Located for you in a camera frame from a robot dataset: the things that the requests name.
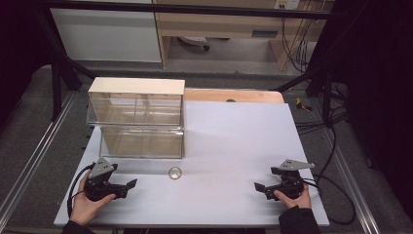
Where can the white wall socket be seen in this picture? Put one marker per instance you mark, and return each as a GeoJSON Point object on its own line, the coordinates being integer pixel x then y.
{"type": "Point", "coordinates": [286, 4]}

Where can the yellow and black tool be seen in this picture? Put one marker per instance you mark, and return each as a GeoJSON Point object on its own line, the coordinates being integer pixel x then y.
{"type": "Point", "coordinates": [302, 104]}

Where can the black metal frame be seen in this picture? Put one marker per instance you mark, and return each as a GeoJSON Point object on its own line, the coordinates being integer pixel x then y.
{"type": "Point", "coordinates": [181, 9]}

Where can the white chair base with caster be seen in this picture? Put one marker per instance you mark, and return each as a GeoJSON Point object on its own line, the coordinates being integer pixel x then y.
{"type": "Point", "coordinates": [195, 41]}

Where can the aluminium rail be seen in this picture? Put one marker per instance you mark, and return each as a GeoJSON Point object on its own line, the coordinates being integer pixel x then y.
{"type": "Point", "coordinates": [35, 149]}
{"type": "Point", "coordinates": [352, 182]}

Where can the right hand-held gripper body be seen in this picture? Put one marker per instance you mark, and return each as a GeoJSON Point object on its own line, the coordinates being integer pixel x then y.
{"type": "Point", "coordinates": [290, 183]}

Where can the wooden board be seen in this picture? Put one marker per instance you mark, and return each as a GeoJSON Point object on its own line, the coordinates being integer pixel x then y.
{"type": "Point", "coordinates": [246, 96]}

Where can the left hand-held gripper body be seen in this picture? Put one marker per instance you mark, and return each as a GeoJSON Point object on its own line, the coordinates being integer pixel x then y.
{"type": "Point", "coordinates": [97, 187]}

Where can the person's left hand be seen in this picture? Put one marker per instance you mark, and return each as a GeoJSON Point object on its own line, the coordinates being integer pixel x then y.
{"type": "Point", "coordinates": [82, 206]}

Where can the clear plastic drawer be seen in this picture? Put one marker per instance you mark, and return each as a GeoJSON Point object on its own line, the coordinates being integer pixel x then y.
{"type": "Point", "coordinates": [134, 109]}
{"type": "Point", "coordinates": [141, 143]}

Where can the light wooden desk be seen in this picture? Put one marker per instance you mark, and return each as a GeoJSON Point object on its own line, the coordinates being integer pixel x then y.
{"type": "Point", "coordinates": [227, 24]}

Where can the clear drawer cabinet white top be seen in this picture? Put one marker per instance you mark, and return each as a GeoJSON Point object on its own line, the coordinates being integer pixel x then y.
{"type": "Point", "coordinates": [136, 85]}

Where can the black curtain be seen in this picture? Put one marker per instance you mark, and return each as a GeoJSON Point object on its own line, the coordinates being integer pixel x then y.
{"type": "Point", "coordinates": [19, 48]}
{"type": "Point", "coordinates": [376, 97]}

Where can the person's right hand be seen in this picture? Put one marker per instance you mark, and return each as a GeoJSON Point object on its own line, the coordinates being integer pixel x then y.
{"type": "Point", "coordinates": [300, 201]}

